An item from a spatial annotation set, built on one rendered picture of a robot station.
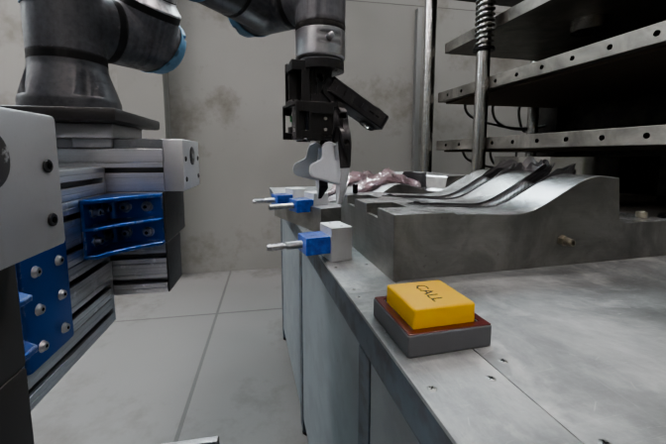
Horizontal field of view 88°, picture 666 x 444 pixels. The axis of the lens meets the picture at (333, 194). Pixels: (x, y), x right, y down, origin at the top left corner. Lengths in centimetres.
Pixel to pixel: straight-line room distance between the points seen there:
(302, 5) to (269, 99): 241
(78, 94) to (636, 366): 77
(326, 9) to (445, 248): 37
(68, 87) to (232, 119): 228
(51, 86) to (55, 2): 13
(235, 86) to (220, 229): 115
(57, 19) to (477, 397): 75
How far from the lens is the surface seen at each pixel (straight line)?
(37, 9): 77
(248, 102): 294
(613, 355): 40
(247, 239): 300
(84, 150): 70
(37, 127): 29
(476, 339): 35
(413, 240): 47
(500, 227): 55
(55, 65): 74
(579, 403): 32
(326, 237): 54
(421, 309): 32
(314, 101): 51
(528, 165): 78
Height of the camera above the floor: 97
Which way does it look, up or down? 7 degrees down
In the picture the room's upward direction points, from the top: straight up
